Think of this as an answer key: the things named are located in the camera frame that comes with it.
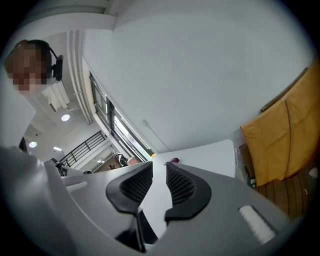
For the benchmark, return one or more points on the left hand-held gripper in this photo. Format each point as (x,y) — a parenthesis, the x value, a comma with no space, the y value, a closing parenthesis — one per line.
(62,171)

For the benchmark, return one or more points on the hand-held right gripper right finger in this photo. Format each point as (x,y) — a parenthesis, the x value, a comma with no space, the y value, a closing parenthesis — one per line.
(225,212)

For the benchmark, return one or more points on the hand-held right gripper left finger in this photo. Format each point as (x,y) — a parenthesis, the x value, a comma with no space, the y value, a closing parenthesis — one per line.
(100,192)

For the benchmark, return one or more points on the long ceiling lamp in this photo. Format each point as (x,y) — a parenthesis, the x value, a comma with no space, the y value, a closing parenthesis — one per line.
(57,148)

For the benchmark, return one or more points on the black metal railing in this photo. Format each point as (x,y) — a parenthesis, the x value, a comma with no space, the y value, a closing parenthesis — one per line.
(82,150)

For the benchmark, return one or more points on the round ceiling lamp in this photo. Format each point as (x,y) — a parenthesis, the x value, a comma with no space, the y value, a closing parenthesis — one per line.
(32,144)
(65,117)

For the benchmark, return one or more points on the large window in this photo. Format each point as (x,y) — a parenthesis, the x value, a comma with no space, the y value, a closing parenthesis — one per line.
(117,125)

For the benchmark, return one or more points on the purple toy eggplant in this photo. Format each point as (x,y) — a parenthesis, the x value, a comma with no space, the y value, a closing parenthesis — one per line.
(175,160)

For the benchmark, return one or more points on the white ceiling air unit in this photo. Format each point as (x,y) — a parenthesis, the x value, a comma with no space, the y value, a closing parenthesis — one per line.
(56,96)

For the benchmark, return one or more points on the person's head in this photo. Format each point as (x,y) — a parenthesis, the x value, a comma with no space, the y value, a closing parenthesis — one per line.
(27,67)

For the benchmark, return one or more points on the black head camera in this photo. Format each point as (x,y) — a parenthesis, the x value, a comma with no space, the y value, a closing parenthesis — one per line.
(59,68)

